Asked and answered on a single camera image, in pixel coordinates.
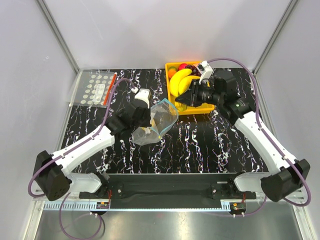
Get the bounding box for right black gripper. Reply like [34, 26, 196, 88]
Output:
[176, 79, 224, 108]

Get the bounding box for yellow banana bunch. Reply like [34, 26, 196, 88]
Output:
[169, 68, 200, 97]

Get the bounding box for yellow lemon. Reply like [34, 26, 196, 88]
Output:
[150, 119, 157, 129]

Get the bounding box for clear bag teal zipper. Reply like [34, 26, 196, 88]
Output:
[132, 98, 179, 146]

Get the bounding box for purple grape bunch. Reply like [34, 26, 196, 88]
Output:
[185, 64, 202, 77]

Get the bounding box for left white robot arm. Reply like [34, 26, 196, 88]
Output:
[33, 99, 151, 201]

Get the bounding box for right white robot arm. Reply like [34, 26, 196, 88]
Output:
[175, 70, 311, 202]

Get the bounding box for yellow plastic fruit tray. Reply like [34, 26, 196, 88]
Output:
[165, 62, 215, 115]

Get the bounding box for orange mandarin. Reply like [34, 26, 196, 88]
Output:
[167, 69, 177, 79]

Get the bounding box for red apple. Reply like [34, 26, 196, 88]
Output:
[178, 63, 187, 71]

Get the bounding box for black marble table mat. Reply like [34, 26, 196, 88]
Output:
[58, 68, 268, 174]

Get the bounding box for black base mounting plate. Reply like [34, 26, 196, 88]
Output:
[79, 173, 256, 200]

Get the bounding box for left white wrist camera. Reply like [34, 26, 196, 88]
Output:
[131, 87, 151, 108]

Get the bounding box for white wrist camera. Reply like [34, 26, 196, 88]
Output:
[196, 60, 213, 85]
[131, 87, 151, 108]

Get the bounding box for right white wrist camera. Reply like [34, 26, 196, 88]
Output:
[196, 60, 213, 85]

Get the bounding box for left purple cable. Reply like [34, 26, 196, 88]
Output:
[27, 78, 140, 238]

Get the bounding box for purple cable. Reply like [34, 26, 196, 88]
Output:
[27, 78, 140, 238]
[207, 57, 312, 217]

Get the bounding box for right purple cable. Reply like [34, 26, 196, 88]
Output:
[207, 57, 312, 217]

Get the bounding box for aluminium frame rail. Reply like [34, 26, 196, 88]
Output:
[32, 181, 306, 213]

